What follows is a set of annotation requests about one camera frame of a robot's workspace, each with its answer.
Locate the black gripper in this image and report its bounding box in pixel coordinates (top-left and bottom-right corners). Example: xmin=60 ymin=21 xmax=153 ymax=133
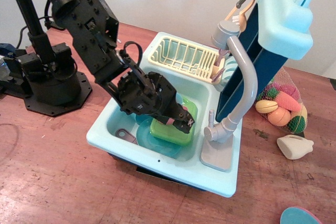
xmin=118 ymin=71 xmax=195 ymax=134

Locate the grey toy faucet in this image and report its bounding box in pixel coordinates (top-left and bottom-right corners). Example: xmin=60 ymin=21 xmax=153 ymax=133
xmin=201 ymin=20 xmax=258 ymax=172

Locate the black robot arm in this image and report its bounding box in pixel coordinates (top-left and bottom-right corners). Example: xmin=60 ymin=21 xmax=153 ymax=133
xmin=50 ymin=0 xmax=194 ymax=134

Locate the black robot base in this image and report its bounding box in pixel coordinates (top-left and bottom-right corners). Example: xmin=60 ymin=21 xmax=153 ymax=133
xmin=1 ymin=43 xmax=92 ymax=116

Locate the pink toy cup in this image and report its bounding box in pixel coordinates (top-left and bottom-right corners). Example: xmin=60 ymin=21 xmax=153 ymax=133
xmin=166 ymin=105 xmax=188 ymax=125

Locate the green square plate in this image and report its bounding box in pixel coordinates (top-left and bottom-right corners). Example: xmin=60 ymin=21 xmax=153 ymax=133
xmin=150 ymin=95 xmax=198 ymax=146

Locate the teal toy cup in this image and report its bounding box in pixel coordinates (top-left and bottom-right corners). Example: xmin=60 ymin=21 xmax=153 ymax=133
xmin=175 ymin=93 xmax=183 ymax=105

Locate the teal round plate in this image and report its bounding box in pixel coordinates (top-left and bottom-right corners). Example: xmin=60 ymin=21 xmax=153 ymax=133
xmin=136 ymin=119 xmax=182 ymax=158

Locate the light blue toy sink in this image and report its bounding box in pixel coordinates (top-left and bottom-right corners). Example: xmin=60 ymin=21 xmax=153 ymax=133
xmin=87 ymin=32 xmax=242 ymax=197

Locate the cream dish drying rack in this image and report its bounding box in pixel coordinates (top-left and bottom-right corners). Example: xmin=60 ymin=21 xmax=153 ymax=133
xmin=148 ymin=32 xmax=225 ymax=84

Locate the brown toy spatula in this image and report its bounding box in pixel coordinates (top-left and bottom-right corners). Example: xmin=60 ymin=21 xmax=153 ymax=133
xmin=115 ymin=128 xmax=138 ymax=145

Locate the purple toy cutlery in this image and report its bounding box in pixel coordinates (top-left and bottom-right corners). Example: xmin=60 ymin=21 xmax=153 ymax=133
xmin=211 ymin=49 xmax=229 ymax=82

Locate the net bag of toy food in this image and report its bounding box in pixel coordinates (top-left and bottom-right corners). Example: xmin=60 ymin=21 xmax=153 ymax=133
xmin=255 ymin=68 xmax=308 ymax=134

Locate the dark blue shelf unit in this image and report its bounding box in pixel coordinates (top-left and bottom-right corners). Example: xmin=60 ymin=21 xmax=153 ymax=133
xmin=215 ymin=5 xmax=288 ymax=122

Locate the beige toy jug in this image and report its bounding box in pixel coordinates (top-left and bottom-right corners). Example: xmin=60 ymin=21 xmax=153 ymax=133
xmin=276 ymin=135 xmax=314 ymax=160

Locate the tan hanging brush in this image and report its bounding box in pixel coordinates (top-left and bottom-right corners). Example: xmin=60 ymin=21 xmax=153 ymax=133
xmin=225 ymin=0 xmax=256 ymax=33

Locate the light blue shelf top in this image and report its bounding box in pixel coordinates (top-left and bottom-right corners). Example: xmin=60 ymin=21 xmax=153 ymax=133
xmin=257 ymin=0 xmax=313 ymax=60

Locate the blue pink plate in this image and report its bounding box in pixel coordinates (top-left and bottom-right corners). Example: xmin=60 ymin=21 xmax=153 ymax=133
xmin=280 ymin=207 xmax=322 ymax=224

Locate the black camera stand pole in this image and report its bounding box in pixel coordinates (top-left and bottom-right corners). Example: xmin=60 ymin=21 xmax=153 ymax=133
xmin=16 ymin=0 xmax=55 ymax=65

